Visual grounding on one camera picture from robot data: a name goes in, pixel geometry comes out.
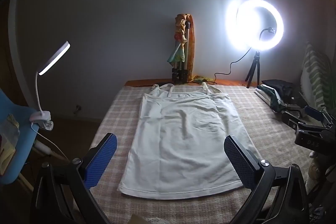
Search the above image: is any white lamp cable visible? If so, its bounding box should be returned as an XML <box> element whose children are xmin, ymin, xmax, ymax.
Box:
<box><xmin>30</xmin><ymin>123</ymin><xmax>71</xmax><ymax>162</ymax></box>

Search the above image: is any white clip desk lamp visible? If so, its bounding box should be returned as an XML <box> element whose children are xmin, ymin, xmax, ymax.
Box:
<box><xmin>29</xmin><ymin>41</ymin><xmax>71</xmax><ymax>131</ymax></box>

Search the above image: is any white camisole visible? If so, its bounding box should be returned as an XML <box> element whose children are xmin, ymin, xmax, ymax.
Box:
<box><xmin>117</xmin><ymin>83</ymin><xmax>263</xmax><ymax>200</ymax></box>

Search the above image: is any black ring light tripod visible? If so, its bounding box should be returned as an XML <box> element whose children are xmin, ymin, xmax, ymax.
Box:
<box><xmin>245</xmin><ymin>51</ymin><xmax>261</xmax><ymax>88</ymax></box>

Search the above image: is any yellow paper pad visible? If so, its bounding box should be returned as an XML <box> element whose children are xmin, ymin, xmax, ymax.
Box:
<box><xmin>0</xmin><ymin>135</ymin><xmax>18</xmax><ymax>176</ymax></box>

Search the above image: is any beige checked blanket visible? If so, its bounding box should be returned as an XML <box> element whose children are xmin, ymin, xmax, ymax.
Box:
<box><xmin>89</xmin><ymin>85</ymin><xmax>315</xmax><ymax>224</ymax></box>

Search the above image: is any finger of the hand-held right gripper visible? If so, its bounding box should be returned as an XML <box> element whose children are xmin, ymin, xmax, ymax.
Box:
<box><xmin>281</xmin><ymin>106</ymin><xmax>310</xmax><ymax>132</ymax></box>
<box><xmin>304</xmin><ymin>105</ymin><xmax>336</xmax><ymax>127</ymax></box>

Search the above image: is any black folded cloth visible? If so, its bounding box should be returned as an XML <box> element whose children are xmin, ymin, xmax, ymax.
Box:
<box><xmin>261</xmin><ymin>79</ymin><xmax>308</xmax><ymax>109</ymax></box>

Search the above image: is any folded silver tripod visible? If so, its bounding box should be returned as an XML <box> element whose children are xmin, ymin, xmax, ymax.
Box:
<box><xmin>171</xmin><ymin>20</ymin><xmax>191</xmax><ymax>83</ymax></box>

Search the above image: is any colourful patterned cloth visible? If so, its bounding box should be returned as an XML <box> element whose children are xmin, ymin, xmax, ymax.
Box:
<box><xmin>167</xmin><ymin>13</ymin><xmax>214</xmax><ymax>83</ymax></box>

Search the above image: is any white ring light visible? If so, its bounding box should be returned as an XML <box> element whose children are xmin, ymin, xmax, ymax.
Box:
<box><xmin>226</xmin><ymin>0</ymin><xmax>285</xmax><ymax>52</ymax></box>

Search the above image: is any black ring light cable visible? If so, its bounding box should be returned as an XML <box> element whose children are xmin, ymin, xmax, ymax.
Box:
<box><xmin>213</xmin><ymin>49</ymin><xmax>254</xmax><ymax>86</ymax></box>

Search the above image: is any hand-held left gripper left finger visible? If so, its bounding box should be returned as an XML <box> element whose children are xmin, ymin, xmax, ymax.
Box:
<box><xmin>29</xmin><ymin>133</ymin><xmax>118</xmax><ymax>224</ymax></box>

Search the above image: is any blue chair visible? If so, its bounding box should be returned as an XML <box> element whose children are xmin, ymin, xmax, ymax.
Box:
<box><xmin>0</xmin><ymin>88</ymin><xmax>69</xmax><ymax>191</ymax></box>

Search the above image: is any white folded cloth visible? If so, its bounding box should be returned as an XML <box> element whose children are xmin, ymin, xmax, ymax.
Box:
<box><xmin>254</xmin><ymin>84</ymin><xmax>279</xmax><ymax>107</ymax></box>

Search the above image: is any black gooseneck phone holder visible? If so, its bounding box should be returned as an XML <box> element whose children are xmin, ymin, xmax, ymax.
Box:
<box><xmin>259</xmin><ymin>27</ymin><xmax>277</xmax><ymax>42</ymax></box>

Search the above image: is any dark green folded cloth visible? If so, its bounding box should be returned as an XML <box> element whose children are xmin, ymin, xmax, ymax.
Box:
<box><xmin>268</xmin><ymin>93</ymin><xmax>290</xmax><ymax>113</ymax></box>

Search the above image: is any green striped white pillow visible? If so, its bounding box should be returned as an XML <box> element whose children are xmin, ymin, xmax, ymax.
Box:
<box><xmin>299</xmin><ymin>42</ymin><xmax>336</xmax><ymax>119</ymax></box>

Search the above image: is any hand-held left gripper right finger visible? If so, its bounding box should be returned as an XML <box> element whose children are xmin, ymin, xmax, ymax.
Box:
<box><xmin>224</xmin><ymin>135</ymin><xmax>309</xmax><ymax>224</ymax></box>

